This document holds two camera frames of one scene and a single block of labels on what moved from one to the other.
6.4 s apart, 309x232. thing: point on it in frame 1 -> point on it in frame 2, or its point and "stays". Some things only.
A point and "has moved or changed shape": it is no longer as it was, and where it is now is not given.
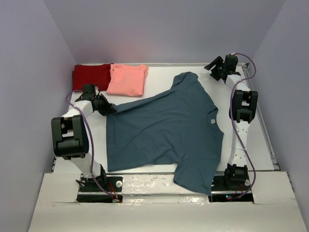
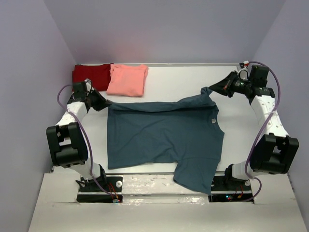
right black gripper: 217,70 -> 230,84
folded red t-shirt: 98,75 stays
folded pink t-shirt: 127,79 stays
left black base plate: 110,192 stays
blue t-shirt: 179,124 has moved or changed shape
